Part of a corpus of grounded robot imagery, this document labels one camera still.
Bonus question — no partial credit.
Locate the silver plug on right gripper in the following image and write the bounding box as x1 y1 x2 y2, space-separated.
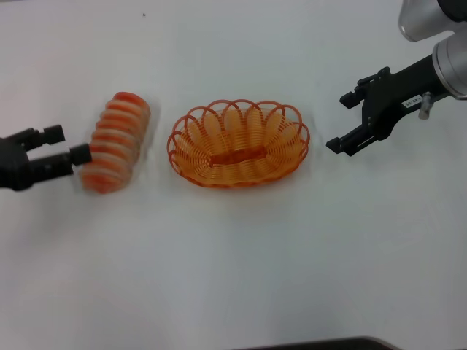
417 91 435 120

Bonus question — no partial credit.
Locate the orange striped bread loaf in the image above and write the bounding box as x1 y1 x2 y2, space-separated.
78 90 153 195

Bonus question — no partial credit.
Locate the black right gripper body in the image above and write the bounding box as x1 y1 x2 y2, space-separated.
361 54 445 142

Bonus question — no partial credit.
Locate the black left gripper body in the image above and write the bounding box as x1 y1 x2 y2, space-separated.
0 136 31 193

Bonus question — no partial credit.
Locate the orange oval wire basket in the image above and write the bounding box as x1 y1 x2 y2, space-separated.
166 98 312 190

